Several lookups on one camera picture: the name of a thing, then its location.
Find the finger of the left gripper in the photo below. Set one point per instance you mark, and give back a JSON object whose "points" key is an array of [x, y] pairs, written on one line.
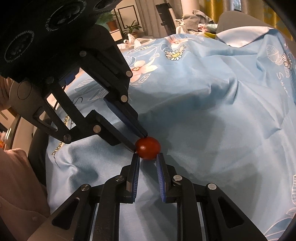
{"points": [[95, 124], [124, 111]]}

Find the white cylinder lamp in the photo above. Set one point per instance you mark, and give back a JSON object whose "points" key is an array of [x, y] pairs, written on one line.
{"points": [[189, 5]]}

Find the potted green plant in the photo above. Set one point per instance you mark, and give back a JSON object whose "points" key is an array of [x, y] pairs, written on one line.
{"points": [[132, 29]]}

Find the red cherry tomato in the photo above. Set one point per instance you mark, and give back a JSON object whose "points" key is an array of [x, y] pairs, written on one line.
{"points": [[147, 148]]}

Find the yellow patterned curtain right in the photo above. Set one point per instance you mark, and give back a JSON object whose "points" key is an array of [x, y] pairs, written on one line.
{"points": [[272, 18]]}

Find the upright vacuum cleaner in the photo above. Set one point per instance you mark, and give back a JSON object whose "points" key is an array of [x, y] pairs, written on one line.
{"points": [[167, 15]]}

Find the person's pink sleeve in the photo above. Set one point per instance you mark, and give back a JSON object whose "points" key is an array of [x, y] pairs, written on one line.
{"points": [[24, 205]]}

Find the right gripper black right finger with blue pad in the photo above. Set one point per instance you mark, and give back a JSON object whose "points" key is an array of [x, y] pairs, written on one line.
{"points": [[203, 212]]}

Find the clothes heap on chair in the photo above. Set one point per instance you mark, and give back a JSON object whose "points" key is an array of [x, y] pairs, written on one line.
{"points": [[194, 23]]}

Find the light blue floral sheet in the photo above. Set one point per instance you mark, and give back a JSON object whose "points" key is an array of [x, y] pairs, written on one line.
{"points": [[222, 115]]}

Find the yellow patterned curtain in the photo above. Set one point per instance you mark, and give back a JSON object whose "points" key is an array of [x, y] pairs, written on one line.
{"points": [[272, 18], [214, 8]]}

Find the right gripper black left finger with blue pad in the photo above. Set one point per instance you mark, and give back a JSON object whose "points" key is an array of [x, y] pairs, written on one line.
{"points": [[92, 212]]}

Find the grey sofa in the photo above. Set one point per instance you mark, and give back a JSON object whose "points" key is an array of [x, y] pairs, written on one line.
{"points": [[233, 19]]}

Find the yellow patterned curtain left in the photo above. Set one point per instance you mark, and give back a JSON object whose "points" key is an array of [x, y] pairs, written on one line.
{"points": [[214, 8]]}

